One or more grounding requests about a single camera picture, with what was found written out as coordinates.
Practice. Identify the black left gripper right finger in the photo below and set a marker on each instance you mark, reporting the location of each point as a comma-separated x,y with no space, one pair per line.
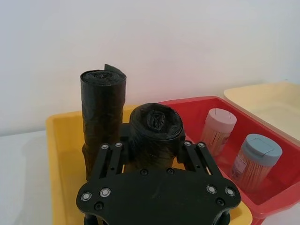
199,159

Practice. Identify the pink-lidded toothpick jar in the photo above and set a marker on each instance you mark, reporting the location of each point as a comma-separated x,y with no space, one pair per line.
216,133

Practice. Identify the yellow plastic bin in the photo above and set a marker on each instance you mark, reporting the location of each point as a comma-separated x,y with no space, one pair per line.
66,150

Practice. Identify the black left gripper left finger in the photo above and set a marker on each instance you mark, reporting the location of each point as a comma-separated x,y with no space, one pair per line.
106,161

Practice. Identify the red plastic bin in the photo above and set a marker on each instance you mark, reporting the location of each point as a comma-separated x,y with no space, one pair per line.
269,206

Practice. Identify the black garbage bag roll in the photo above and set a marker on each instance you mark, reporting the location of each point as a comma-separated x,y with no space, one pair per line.
102,105
154,140

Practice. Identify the cream plastic bin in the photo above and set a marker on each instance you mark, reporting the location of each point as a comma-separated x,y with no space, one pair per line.
269,103

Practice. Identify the blue-grey-lidded toothpick jar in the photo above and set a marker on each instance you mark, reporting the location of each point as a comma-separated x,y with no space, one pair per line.
253,168

